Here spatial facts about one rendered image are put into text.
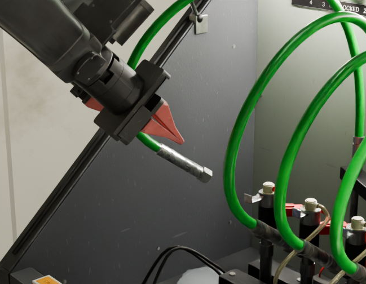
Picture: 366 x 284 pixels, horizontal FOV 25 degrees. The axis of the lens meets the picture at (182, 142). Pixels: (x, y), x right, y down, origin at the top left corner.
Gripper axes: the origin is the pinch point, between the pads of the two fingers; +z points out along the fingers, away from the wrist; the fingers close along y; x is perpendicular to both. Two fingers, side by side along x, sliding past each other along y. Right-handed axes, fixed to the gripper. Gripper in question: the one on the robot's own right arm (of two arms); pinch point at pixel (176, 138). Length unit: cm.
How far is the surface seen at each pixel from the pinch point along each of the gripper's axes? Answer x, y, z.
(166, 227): 34.9, -11.9, 31.0
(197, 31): 36.7, 18.4, 11.5
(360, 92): 8.2, 24.1, 25.1
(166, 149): 12.2, -1.6, 7.0
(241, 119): -7.9, 6.4, 0.6
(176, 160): 11.8, -1.9, 9.4
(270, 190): 2.8, 3.2, 19.2
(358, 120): 8.3, 21.0, 28.4
